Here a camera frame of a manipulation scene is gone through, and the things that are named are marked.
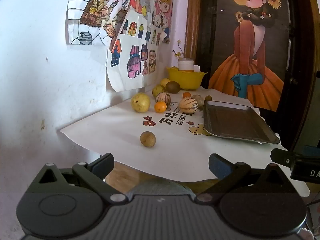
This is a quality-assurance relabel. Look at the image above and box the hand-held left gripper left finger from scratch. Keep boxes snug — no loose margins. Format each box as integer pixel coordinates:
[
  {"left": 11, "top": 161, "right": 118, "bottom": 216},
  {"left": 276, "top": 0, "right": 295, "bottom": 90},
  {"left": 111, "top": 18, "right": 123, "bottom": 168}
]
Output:
[{"left": 26, "top": 153, "right": 128, "bottom": 205}]

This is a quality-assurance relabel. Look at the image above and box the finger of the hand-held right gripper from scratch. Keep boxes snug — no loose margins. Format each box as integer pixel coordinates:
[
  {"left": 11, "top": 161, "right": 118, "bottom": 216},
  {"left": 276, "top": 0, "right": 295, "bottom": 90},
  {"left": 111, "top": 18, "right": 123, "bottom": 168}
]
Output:
[
  {"left": 271, "top": 148, "right": 298, "bottom": 172},
  {"left": 302, "top": 145, "right": 320, "bottom": 156}
]

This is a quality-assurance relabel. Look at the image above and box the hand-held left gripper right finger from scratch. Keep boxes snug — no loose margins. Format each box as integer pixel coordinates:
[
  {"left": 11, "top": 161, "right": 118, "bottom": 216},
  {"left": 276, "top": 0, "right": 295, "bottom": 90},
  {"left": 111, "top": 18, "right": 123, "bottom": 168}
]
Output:
[{"left": 194, "top": 153, "right": 295, "bottom": 205}]

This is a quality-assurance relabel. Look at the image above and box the metal tray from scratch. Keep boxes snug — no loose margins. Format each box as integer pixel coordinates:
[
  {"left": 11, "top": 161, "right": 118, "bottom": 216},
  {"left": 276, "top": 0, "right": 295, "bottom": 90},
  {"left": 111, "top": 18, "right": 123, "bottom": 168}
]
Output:
[{"left": 203, "top": 100, "right": 280, "bottom": 145}]

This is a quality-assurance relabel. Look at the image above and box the brown round fruit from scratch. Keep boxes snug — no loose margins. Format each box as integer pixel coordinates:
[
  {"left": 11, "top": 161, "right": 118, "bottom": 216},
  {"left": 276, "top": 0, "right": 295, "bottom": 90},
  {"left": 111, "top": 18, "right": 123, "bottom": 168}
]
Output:
[{"left": 140, "top": 131, "right": 157, "bottom": 148}]

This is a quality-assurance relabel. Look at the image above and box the pale faint-striped melon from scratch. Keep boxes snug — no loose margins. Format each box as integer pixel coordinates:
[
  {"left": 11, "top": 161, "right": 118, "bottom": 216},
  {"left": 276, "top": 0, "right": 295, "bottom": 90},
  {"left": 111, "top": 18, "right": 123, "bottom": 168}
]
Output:
[{"left": 191, "top": 94, "right": 205, "bottom": 108}]

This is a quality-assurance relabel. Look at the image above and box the large dark-striped melon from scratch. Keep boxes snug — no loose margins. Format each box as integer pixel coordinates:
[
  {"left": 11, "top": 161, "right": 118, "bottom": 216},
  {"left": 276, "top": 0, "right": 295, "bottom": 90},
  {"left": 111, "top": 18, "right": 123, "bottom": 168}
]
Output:
[{"left": 179, "top": 97, "right": 199, "bottom": 113}]

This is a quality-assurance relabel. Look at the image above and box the yellow pear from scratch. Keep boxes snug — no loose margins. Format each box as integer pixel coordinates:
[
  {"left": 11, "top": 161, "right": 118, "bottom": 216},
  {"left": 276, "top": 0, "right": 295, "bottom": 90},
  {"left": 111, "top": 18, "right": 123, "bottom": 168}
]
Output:
[{"left": 131, "top": 92, "right": 151, "bottom": 113}]

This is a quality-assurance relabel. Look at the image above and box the white printed table cloth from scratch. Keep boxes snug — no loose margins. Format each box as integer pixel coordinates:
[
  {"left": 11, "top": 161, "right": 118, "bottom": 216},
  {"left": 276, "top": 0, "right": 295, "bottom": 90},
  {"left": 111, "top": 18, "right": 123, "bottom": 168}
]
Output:
[{"left": 60, "top": 86, "right": 310, "bottom": 197}]

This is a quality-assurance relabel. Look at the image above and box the houses drawing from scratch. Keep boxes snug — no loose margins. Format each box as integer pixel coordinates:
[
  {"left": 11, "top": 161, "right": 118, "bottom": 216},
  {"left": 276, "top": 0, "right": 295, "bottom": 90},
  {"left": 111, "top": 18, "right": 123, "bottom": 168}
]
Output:
[{"left": 106, "top": 12, "right": 166, "bottom": 93}]

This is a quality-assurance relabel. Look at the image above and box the small striped melon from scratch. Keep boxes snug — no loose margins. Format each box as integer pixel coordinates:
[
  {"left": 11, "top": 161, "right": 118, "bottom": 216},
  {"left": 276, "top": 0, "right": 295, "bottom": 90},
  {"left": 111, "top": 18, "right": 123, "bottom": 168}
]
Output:
[{"left": 155, "top": 92, "right": 171, "bottom": 105}]

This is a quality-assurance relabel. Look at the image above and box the yellow bowl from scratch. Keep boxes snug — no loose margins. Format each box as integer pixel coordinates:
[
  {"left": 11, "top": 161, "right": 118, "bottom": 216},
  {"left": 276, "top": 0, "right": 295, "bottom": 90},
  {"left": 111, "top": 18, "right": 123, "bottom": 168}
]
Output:
[{"left": 167, "top": 67, "right": 208, "bottom": 90}]

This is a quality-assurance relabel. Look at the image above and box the brown-green kiwi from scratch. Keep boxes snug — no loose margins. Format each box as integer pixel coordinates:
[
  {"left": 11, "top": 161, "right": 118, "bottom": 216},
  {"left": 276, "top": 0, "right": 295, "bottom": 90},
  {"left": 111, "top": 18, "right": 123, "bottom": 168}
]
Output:
[{"left": 166, "top": 81, "right": 181, "bottom": 93}]

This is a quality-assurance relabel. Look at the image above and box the green mango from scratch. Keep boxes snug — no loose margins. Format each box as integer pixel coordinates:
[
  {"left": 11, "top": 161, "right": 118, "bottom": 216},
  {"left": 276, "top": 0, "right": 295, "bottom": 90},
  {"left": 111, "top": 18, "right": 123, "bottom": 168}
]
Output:
[{"left": 152, "top": 84, "right": 167, "bottom": 97}]

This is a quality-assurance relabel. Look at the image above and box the white jar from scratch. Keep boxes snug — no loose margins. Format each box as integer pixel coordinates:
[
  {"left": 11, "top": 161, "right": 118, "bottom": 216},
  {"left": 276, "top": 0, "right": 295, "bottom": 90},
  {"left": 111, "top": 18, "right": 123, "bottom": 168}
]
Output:
[{"left": 178, "top": 58, "right": 194, "bottom": 72}]

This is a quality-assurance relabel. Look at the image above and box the yellow flower twig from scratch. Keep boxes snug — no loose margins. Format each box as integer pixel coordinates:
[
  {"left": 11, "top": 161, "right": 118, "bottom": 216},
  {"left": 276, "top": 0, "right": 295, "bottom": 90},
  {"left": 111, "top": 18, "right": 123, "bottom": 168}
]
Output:
[{"left": 173, "top": 39, "right": 185, "bottom": 58}]

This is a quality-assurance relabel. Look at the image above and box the seated girl drawing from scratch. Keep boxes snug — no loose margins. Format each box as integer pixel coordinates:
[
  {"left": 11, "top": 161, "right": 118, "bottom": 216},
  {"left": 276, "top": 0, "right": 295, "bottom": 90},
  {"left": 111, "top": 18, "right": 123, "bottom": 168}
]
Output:
[{"left": 66, "top": 0, "right": 131, "bottom": 46}]

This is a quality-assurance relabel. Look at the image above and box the wall poster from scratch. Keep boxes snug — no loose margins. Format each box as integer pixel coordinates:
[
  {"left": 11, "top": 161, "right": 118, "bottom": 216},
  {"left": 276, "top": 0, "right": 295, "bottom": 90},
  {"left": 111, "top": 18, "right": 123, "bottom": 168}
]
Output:
[{"left": 208, "top": 0, "right": 288, "bottom": 112}]

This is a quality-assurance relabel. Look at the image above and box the wooden door frame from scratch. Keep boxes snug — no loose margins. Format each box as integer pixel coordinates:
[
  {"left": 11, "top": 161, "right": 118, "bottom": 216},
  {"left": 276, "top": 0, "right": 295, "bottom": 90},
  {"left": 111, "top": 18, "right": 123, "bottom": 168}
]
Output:
[{"left": 184, "top": 0, "right": 202, "bottom": 60}]

